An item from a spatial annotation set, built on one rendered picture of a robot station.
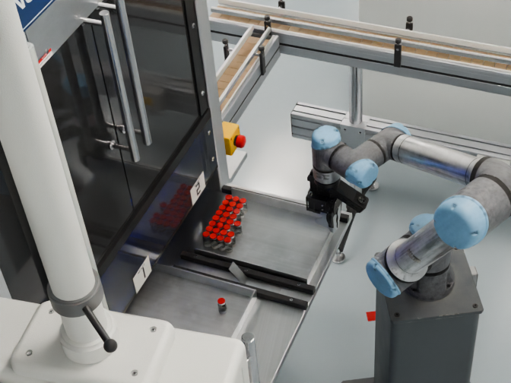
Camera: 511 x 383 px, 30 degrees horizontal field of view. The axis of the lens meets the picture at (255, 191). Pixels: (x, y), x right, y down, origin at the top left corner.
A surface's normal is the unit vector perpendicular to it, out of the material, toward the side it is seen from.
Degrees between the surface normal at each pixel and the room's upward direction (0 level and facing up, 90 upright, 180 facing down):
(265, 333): 0
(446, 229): 83
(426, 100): 90
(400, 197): 0
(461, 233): 83
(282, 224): 0
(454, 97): 90
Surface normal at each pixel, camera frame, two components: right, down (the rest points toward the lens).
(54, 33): 0.92, 0.22
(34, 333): -0.07, -0.72
